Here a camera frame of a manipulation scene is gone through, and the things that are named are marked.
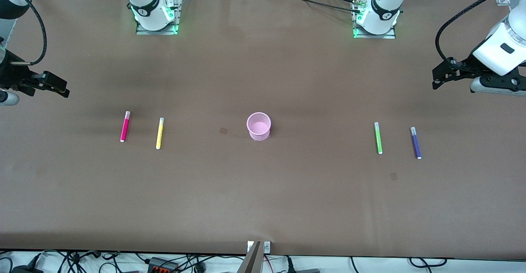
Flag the purple marker pen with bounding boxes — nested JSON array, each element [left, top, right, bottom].
[[410, 127, 422, 159]]

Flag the pink marker pen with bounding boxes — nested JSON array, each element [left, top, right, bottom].
[[120, 111, 131, 143]]

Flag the green marker pen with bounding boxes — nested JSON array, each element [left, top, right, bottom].
[[374, 122, 383, 155]]

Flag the orange black connector box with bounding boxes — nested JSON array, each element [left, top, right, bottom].
[[147, 257, 180, 273]]

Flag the brown table cover sheet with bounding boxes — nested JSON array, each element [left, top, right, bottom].
[[0, 0, 526, 261]]

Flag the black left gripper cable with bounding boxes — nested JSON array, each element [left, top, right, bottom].
[[436, 0, 526, 65]]

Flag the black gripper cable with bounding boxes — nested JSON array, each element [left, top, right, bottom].
[[10, 0, 48, 66], [436, 0, 526, 65]]

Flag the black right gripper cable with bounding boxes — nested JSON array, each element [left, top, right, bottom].
[[10, 0, 48, 66]]

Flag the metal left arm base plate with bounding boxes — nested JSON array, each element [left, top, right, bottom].
[[352, 0, 397, 39]]

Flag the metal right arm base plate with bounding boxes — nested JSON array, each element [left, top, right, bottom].
[[136, 0, 182, 35]]

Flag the grey camera mount bar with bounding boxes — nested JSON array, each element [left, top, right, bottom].
[[236, 241, 263, 273]]

